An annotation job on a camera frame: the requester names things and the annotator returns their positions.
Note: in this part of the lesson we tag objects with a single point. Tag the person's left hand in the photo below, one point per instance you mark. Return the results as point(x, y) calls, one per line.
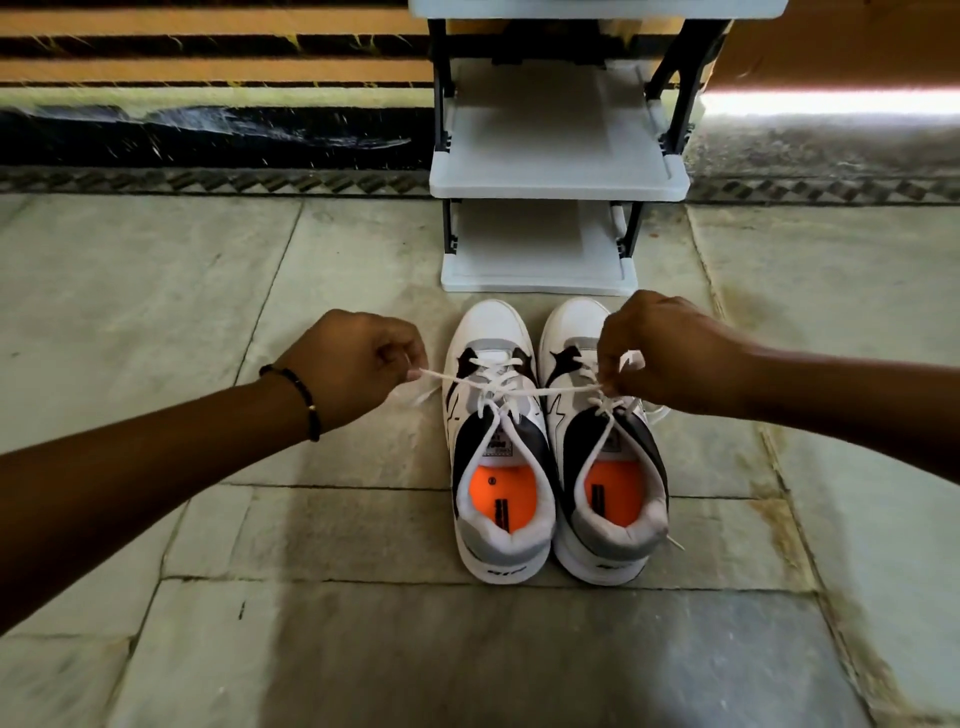
point(349, 364)

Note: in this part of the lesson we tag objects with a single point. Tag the person's right hand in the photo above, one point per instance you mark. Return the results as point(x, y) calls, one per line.
point(675, 352)

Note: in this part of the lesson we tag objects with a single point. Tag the person's left fingers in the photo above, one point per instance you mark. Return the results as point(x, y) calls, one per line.
point(405, 356)

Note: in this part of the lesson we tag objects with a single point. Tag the person's right fingers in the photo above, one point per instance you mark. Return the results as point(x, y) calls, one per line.
point(613, 360)

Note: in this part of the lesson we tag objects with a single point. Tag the white shoelace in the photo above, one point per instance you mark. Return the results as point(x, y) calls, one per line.
point(517, 390)
point(611, 420)

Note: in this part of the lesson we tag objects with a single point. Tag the person's right forearm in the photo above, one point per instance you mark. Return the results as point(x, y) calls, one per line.
point(855, 405)

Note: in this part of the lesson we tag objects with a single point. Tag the person's left forearm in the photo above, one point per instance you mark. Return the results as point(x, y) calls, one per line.
point(127, 487)

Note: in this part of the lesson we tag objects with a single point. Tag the white black sneaker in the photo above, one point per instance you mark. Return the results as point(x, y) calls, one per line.
point(607, 450)
point(501, 442)

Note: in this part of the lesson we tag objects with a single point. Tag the white plastic shoe rack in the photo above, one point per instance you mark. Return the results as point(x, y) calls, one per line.
point(559, 142)

